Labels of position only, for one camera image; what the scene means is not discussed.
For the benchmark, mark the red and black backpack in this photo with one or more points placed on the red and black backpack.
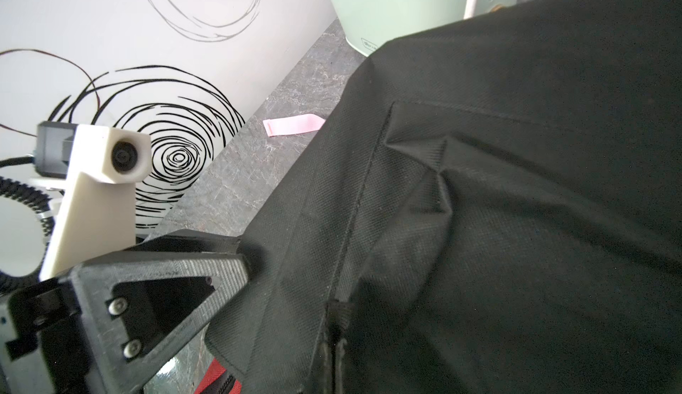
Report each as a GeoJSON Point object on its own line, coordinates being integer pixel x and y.
{"type": "Point", "coordinates": [494, 206]}

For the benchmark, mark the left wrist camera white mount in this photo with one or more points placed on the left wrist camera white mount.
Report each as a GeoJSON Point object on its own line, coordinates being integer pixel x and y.
{"type": "Point", "coordinates": [97, 168]}

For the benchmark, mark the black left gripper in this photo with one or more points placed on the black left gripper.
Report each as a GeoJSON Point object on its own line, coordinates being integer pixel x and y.
{"type": "Point", "coordinates": [130, 312]}

